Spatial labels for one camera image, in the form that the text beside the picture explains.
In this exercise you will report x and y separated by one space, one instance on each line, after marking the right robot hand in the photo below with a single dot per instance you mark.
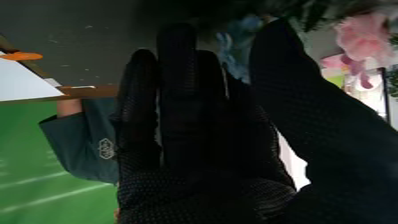
189 150

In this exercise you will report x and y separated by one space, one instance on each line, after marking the person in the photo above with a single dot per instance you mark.
82 143

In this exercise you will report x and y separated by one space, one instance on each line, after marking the dark mat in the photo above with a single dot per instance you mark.
89 33

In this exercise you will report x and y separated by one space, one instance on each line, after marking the blue flower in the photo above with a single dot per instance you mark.
237 50

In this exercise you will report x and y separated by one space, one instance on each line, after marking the white sheet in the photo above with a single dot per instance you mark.
20 83

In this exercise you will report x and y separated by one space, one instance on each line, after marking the large pink flower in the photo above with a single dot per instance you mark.
361 40

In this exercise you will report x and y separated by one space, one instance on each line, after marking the dark green sprig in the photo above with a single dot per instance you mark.
313 11

